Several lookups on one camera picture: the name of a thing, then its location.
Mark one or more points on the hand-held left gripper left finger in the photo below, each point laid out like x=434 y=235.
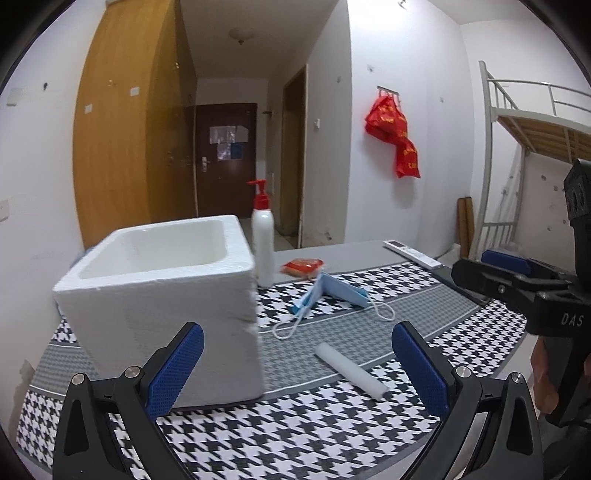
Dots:
x=178 y=364

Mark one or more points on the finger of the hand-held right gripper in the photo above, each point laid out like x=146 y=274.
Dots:
x=494 y=284
x=508 y=261

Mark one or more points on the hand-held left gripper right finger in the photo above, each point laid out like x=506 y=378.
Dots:
x=420 y=369

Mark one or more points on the white foam roll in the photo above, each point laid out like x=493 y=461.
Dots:
x=351 y=369

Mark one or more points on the white foam box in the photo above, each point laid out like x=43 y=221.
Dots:
x=161 y=295

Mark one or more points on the blue face mask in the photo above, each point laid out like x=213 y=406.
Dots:
x=341 y=290

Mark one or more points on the person's right hand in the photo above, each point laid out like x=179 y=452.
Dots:
x=542 y=374

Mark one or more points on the black smartphone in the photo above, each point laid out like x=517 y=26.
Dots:
x=444 y=279

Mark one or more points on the leaning wooden planks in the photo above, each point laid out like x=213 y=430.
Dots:
x=465 y=226

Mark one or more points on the white remote control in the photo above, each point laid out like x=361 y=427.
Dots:
x=411 y=253

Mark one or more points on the metal bunk bed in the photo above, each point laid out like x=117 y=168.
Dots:
x=535 y=134

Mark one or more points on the houndstooth patterned blanket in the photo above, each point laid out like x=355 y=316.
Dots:
x=300 y=443

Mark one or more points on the white pump bottle red cap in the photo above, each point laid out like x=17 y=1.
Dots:
x=263 y=244

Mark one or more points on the red snack packet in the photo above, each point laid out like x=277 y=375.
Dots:
x=302 y=266

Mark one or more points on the dark brown door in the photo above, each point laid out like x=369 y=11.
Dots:
x=207 y=194

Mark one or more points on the red plastic bag on hook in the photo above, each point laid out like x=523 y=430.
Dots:
x=392 y=129

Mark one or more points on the wooden wardrobe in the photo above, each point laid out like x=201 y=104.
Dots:
x=129 y=161

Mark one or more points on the wooden side door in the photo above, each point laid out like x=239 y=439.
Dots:
x=293 y=184

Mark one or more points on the small white paper notice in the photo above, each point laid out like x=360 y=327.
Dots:
x=224 y=152

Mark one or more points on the blue paper notice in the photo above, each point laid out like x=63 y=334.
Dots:
x=237 y=151

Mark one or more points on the large white paper notice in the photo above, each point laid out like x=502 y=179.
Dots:
x=228 y=134

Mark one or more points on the ceiling lamp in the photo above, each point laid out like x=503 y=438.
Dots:
x=241 y=34

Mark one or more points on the metal wall hook rack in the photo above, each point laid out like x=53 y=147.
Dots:
x=388 y=90

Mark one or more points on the white wall socket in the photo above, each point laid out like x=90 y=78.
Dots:
x=4 y=209

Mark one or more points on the blank white wall plate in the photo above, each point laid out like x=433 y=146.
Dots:
x=15 y=95

